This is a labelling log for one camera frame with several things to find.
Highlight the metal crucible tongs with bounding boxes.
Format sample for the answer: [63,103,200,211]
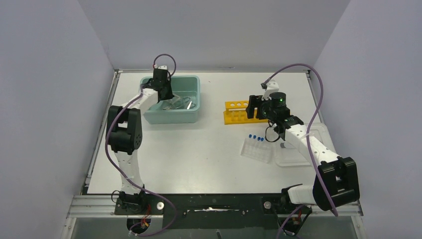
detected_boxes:
[170,97,196,110]

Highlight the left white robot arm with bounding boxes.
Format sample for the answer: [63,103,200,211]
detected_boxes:
[105,66,174,197]

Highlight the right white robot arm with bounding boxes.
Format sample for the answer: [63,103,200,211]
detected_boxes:
[246,92,360,215]

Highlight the teal plastic bin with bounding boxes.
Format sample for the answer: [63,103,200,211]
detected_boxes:
[143,75,201,124]

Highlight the yellow test tube rack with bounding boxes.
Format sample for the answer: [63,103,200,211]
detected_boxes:
[223,101,267,125]

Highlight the blue capped tube box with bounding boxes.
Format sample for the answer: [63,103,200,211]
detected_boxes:
[240,134,273,164]

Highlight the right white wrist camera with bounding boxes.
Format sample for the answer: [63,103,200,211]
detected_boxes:
[261,80,279,101]

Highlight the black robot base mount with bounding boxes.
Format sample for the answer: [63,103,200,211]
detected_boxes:
[111,190,313,237]

